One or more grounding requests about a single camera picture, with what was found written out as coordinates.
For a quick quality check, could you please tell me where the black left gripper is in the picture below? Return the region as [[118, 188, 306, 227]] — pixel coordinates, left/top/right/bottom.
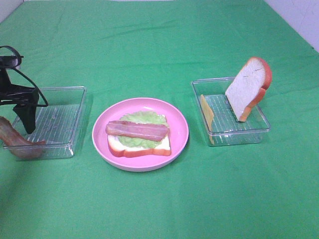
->
[[0, 56, 39, 134]]

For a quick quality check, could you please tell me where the long bacon strip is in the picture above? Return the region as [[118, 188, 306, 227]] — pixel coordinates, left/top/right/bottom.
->
[[0, 116, 46, 159]]

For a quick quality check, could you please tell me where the short bacon strip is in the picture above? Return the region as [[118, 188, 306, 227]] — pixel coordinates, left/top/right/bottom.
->
[[106, 120, 169, 141]]

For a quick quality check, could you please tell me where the green lettuce leaf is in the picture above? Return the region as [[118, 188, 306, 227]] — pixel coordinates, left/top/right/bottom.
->
[[117, 111, 168, 148]]

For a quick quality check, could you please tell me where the toast bread slice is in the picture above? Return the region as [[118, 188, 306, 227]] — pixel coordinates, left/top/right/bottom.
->
[[225, 57, 272, 122], [106, 126, 171, 157]]

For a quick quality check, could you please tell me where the clear left plastic tray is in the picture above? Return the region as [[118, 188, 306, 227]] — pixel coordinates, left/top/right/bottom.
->
[[1, 86, 87, 160]]

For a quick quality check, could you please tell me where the clear plastic tray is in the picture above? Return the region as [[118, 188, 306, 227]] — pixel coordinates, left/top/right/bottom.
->
[[1, 86, 87, 160], [191, 77, 271, 146]]

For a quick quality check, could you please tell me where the green tablecloth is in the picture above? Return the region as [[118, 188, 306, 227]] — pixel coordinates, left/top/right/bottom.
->
[[0, 0, 319, 239]]

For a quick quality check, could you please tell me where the pink round plate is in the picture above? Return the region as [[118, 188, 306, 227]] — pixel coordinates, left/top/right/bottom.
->
[[92, 98, 189, 172]]

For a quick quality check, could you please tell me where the yellow cheese slice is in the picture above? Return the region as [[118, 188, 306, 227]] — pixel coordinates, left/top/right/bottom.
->
[[200, 94, 215, 145]]

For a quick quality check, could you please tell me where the clear right plastic tray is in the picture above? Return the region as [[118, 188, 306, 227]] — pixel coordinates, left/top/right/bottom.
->
[[191, 77, 271, 146]]

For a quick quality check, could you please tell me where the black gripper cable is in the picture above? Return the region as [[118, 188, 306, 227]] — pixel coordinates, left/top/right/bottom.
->
[[0, 45, 49, 108]]

